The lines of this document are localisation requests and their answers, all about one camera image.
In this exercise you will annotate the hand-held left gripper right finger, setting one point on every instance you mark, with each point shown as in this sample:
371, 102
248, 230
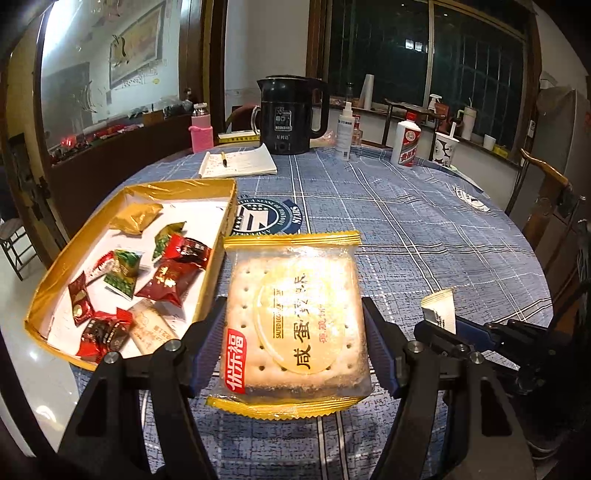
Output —
383, 350

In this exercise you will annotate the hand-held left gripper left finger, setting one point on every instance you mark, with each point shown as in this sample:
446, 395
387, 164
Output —
207, 350

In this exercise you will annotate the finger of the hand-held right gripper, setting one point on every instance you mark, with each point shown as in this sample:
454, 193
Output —
438, 341
480, 334

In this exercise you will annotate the small white snack packet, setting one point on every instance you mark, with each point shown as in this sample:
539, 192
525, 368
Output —
441, 307

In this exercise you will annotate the beige snack packet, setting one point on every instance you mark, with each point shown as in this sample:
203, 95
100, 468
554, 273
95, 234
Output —
150, 325

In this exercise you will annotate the yellow cracker packet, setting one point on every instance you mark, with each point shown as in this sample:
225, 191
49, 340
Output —
295, 314

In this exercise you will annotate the red snack packet dark print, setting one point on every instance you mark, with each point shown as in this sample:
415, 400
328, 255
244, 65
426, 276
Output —
189, 249

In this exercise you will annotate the red and black snack packet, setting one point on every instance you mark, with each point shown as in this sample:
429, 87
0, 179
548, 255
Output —
104, 334

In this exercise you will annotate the green and gold snack packet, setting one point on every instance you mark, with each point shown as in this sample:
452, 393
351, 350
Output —
166, 237

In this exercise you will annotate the small red round-print packet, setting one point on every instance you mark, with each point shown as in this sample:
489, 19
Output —
79, 304

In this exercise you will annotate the red and white snack packet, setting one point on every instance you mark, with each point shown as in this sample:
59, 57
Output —
102, 264

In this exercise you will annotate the gold cardboard box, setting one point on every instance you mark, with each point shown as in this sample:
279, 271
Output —
198, 212

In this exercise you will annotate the wooden chair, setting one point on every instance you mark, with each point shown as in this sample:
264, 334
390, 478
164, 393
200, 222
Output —
549, 184

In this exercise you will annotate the patterned paper cup with straw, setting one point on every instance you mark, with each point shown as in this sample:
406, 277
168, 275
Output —
444, 147

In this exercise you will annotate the small white cup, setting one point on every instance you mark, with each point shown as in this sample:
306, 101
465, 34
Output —
489, 143

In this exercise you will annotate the black pen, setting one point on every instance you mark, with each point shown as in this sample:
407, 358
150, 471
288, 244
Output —
224, 159

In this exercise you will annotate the white notebook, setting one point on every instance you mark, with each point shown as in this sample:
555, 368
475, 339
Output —
244, 161

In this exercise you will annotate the white liquor bottle red label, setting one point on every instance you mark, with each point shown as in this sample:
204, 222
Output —
406, 143

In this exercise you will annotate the white tumbler with straw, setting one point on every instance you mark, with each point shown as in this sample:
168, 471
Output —
466, 124

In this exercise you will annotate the grey refrigerator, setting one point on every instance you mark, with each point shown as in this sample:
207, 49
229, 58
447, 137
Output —
563, 138

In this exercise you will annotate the dark wooden cabinet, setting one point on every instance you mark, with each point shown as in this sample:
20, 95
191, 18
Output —
115, 157

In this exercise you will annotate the yellow flat box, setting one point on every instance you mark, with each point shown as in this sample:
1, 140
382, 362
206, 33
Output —
238, 137

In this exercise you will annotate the pink water bottle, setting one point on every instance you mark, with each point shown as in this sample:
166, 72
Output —
202, 134

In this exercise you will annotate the white spray bottle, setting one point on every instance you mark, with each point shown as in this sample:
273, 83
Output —
345, 134

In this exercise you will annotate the dark stool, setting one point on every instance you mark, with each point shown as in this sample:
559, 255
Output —
14, 244

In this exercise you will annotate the small white trigger sprayer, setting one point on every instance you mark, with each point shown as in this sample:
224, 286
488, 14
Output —
435, 104

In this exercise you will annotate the dark wooden side table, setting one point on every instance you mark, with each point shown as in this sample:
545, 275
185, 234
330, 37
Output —
406, 107

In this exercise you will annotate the black electric kettle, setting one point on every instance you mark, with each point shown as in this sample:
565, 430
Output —
286, 115

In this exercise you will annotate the white paper roll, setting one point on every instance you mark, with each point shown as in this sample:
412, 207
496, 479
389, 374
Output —
366, 92

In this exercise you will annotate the window with metal grille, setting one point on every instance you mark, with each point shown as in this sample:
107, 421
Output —
415, 46

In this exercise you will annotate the glass partition window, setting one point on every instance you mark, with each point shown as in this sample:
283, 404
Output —
69, 69

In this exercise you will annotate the framed wall picture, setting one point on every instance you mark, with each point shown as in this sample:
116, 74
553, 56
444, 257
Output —
138, 46

